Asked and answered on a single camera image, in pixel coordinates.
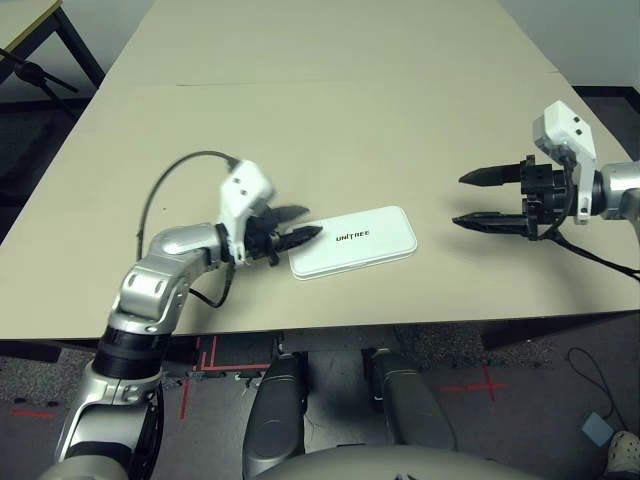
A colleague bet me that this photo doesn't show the grey robot right leg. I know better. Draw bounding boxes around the grey robot right leg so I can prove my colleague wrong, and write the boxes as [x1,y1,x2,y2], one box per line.
[367,347,459,451]

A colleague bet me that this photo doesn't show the grey robot leg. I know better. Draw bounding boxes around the grey robot leg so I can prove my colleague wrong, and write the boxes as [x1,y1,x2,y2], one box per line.
[367,347,459,451]
[242,352,307,476]

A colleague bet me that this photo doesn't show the grey robot left leg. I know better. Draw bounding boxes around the grey robot left leg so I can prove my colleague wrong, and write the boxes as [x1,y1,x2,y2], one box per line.
[242,352,307,476]

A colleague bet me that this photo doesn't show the beige side table black legs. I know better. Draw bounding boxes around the beige side table black legs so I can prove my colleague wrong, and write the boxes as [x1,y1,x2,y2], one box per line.
[0,0,106,86]

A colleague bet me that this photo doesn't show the white bystander shoe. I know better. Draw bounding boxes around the white bystander shoe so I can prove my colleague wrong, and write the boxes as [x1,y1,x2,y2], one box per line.
[606,430,640,479]

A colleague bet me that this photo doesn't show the dark metal table frame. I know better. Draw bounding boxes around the dark metal table frame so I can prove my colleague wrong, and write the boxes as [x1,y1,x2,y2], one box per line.
[277,328,397,352]

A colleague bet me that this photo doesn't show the grey robot torso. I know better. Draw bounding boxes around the grey robot torso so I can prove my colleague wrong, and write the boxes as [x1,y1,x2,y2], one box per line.
[249,444,546,480]

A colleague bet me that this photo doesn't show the black pedal cable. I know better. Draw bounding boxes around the black pedal cable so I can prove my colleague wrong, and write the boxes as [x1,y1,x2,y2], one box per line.
[564,347,626,431]

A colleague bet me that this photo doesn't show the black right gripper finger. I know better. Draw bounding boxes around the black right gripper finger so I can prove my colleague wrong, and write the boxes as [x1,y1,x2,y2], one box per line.
[451,211,529,237]
[458,163,524,188]

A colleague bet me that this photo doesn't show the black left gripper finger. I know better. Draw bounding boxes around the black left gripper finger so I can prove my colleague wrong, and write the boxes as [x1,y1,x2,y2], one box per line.
[272,203,310,224]
[272,225,324,254]

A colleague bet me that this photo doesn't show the white plastic pencil case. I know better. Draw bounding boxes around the white plastic pencil case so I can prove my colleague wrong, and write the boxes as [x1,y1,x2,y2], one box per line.
[287,204,419,281]

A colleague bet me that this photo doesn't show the light grey foot pedal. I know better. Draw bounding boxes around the light grey foot pedal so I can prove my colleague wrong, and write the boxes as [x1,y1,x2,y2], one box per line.
[580,412,614,445]

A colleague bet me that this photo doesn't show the black tripod stand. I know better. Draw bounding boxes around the black tripod stand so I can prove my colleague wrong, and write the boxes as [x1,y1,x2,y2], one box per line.
[0,47,81,109]

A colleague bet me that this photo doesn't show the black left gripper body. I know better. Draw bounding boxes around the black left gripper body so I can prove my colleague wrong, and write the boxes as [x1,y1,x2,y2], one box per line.
[246,204,280,266]

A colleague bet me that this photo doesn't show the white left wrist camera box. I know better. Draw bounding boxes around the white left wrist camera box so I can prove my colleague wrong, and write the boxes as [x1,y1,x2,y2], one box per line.
[217,158,277,264]

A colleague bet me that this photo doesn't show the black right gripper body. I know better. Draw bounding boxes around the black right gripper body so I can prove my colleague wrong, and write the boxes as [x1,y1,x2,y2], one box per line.
[518,154,571,242]

